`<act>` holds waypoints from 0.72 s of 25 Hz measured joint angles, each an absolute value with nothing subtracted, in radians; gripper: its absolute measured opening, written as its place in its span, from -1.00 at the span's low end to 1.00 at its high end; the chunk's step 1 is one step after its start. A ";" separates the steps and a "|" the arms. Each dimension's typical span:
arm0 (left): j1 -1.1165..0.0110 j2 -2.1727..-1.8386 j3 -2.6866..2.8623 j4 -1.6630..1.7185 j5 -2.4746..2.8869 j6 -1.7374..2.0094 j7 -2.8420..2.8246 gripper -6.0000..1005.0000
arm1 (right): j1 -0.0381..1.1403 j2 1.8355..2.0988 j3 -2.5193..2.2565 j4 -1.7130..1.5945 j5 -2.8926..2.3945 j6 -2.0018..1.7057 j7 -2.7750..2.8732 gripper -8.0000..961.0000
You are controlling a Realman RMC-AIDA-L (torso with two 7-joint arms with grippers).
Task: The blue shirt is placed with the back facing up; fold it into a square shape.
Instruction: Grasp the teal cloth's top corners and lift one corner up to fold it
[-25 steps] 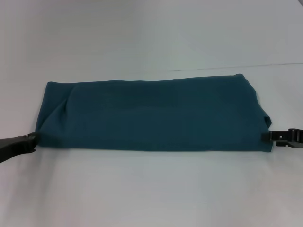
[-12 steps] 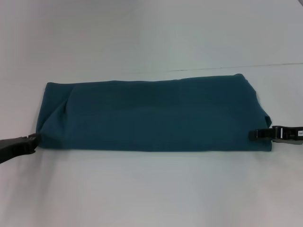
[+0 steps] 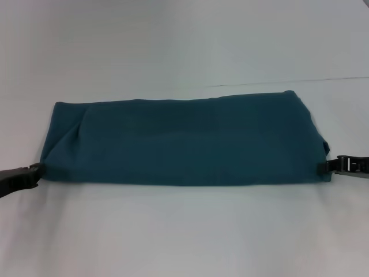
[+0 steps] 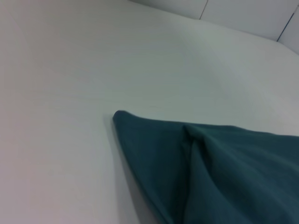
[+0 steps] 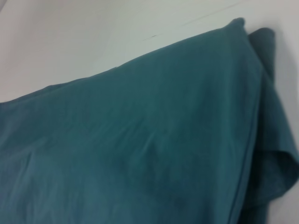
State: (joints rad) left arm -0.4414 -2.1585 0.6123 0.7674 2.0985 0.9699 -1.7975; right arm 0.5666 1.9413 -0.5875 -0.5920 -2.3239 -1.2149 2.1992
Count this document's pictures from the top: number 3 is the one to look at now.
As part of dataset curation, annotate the blue-green shirt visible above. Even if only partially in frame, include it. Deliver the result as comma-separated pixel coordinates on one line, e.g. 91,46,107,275
39,89,332,187

